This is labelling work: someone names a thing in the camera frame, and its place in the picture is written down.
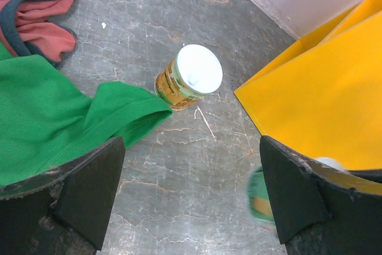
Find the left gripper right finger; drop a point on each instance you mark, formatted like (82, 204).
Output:
(318, 209)

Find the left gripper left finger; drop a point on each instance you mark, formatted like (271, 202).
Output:
(65, 210)

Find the white lid yellow can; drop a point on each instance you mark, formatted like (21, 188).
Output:
(192, 74)

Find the yellow box counter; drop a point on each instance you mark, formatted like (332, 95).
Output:
(322, 95)

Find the green cloth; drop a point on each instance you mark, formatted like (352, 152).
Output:
(46, 121)

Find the red cloth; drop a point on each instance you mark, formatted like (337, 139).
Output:
(26, 29)

